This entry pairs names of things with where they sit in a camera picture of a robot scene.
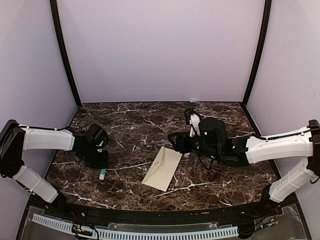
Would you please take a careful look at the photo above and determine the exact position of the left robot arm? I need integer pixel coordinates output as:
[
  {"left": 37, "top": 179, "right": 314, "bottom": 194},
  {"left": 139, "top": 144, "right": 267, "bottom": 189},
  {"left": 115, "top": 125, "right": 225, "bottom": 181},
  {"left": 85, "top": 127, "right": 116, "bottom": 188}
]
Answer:
[{"left": 0, "top": 119, "right": 109, "bottom": 218}]

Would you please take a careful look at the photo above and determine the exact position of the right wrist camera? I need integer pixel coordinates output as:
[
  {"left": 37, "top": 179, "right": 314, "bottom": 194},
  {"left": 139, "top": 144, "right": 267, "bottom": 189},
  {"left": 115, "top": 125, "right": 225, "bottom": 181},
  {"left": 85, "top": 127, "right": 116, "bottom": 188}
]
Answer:
[{"left": 184, "top": 107, "right": 228, "bottom": 146}]

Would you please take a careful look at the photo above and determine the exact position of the small glue bottle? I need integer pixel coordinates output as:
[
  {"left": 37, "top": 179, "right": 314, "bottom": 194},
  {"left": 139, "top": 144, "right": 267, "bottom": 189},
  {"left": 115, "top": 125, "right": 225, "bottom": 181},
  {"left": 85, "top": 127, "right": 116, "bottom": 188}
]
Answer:
[{"left": 98, "top": 168, "right": 107, "bottom": 181}]

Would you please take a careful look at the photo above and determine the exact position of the black corner frame post left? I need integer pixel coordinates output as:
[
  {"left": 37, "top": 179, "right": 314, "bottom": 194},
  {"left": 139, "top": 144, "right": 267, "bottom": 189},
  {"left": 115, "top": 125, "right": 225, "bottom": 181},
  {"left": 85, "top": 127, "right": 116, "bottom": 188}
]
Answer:
[{"left": 49, "top": 0, "right": 82, "bottom": 108}]

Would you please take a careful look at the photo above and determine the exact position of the black front rail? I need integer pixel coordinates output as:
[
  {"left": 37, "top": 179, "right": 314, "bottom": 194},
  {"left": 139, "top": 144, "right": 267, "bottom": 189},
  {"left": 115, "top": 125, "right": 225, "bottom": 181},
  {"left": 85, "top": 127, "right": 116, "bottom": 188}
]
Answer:
[{"left": 27, "top": 193, "right": 298, "bottom": 226}]

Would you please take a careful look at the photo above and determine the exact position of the black corner frame post right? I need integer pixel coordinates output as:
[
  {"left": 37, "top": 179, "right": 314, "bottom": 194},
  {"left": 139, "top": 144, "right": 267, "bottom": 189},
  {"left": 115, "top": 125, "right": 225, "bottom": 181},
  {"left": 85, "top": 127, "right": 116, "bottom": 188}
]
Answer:
[{"left": 241, "top": 0, "right": 272, "bottom": 108}]

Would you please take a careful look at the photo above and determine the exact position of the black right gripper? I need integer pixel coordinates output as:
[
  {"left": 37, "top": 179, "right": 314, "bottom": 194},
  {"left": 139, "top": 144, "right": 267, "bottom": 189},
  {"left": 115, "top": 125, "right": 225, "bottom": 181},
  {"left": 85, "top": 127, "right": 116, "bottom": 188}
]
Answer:
[{"left": 168, "top": 130, "right": 221, "bottom": 161}]

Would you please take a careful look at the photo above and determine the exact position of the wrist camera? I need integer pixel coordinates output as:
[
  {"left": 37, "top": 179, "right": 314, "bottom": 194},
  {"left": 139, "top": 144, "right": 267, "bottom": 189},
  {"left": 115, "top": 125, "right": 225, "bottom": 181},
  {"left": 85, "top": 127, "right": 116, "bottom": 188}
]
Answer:
[
  {"left": 86, "top": 123, "right": 109, "bottom": 150},
  {"left": 184, "top": 107, "right": 228, "bottom": 146}
]

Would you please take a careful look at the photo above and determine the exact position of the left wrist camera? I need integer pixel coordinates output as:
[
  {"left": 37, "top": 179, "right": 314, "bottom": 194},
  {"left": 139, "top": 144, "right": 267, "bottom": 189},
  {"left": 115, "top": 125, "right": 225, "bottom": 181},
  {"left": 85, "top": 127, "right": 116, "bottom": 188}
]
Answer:
[{"left": 86, "top": 123, "right": 109, "bottom": 150}]

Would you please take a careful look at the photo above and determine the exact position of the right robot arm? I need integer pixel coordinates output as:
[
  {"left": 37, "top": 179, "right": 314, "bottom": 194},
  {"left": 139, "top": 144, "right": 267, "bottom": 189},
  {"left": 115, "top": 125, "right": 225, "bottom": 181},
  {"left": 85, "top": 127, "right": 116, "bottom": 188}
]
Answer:
[{"left": 168, "top": 117, "right": 320, "bottom": 217}]

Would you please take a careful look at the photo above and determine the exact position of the cream envelope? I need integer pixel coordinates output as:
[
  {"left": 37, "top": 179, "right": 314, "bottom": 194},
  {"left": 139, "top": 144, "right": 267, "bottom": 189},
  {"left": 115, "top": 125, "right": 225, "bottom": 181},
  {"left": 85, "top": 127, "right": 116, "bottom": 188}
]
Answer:
[{"left": 141, "top": 146, "right": 182, "bottom": 192}]

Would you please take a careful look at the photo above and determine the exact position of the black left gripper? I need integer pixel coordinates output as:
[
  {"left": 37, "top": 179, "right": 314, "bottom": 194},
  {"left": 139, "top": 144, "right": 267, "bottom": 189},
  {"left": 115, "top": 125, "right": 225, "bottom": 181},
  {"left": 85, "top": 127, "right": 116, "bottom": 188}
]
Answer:
[{"left": 79, "top": 145, "right": 109, "bottom": 168}]

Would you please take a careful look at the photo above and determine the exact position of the black corner frame post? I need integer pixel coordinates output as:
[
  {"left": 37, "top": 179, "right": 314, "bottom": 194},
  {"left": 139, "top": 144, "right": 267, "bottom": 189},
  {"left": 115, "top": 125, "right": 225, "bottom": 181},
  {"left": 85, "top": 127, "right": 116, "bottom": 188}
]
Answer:
[
  {"left": 241, "top": 0, "right": 272, "bottom": 108},
  {"left": 49, "top": 0, "right": 82, "bottom": 108}
]

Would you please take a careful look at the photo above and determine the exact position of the white slotted cable duct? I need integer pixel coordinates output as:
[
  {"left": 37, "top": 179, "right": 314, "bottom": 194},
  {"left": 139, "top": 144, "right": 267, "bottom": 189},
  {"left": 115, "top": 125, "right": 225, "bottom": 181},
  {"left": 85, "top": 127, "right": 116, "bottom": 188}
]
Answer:
[{"left": 31, "top": 213, "right": 239, "bottom": 240}]

